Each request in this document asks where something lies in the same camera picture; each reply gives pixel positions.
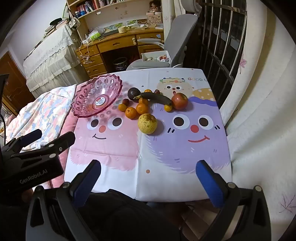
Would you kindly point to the small orange mandarin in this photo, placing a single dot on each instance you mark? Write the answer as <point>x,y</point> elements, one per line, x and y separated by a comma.
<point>168,108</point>
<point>122,107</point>

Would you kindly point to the green tissue pack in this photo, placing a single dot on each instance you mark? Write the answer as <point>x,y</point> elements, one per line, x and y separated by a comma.
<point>94,36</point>

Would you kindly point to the white storage box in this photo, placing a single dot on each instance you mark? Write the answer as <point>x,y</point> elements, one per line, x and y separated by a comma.
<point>155,55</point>

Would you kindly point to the red apple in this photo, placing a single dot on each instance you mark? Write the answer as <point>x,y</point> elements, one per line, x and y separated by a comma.
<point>180,101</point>

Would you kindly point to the white lace cover cloth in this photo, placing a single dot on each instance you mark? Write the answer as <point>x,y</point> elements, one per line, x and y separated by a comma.
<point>50,58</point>

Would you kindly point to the stack of books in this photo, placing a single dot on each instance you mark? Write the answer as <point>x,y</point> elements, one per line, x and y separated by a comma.
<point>54,25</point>

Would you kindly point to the dark green cucumber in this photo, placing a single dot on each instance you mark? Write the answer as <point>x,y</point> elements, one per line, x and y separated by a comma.
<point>157,98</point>

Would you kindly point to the pastel floral blanket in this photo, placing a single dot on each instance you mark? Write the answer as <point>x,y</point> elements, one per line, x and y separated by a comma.
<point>46,111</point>

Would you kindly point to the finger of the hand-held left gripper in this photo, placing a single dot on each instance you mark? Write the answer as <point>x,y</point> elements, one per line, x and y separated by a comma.
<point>62,142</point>
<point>31,136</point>

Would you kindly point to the yellow speckled pear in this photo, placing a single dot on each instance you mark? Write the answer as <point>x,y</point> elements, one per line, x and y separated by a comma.
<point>147,124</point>

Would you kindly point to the doll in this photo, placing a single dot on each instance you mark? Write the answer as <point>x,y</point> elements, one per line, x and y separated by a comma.
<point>155,7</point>

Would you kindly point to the grey office chair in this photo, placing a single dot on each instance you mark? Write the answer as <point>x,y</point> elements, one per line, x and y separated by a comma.
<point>178,34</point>

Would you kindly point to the metal window grille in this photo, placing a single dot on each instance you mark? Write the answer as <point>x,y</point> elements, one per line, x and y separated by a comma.
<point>222,41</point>

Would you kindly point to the cartoon printed tablecloth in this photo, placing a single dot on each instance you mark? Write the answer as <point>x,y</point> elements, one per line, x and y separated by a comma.
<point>180,148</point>

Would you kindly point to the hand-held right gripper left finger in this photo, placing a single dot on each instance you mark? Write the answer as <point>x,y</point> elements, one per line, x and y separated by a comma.
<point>84,187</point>

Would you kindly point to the white leaf print curtain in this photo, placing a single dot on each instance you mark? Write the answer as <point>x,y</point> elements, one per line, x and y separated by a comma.
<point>266,115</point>

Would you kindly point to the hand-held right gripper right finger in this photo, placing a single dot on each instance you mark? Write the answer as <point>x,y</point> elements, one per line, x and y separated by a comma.
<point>210,185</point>

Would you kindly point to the beige mug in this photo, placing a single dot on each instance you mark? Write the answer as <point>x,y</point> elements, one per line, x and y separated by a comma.
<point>123,29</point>

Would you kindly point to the pink glass fruit bowl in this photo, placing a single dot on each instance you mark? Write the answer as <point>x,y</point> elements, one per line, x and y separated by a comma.
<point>92,92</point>

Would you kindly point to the wooden desk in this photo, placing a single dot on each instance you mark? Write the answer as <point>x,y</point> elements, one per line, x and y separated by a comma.
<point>115,42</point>

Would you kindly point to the dark avocado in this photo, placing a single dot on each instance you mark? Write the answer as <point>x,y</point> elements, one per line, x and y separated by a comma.
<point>133,93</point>

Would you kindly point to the wooden bookshelf hutch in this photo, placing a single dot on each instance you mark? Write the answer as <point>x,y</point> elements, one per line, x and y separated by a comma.
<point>111,11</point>

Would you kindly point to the white power strip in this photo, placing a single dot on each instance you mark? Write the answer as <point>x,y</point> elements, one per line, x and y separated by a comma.
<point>85,41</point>

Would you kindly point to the brown wooden door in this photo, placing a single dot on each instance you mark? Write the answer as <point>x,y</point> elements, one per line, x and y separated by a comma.
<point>13,83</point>

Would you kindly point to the black trash bin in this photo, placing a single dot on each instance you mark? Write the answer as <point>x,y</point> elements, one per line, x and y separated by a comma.
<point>120,63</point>

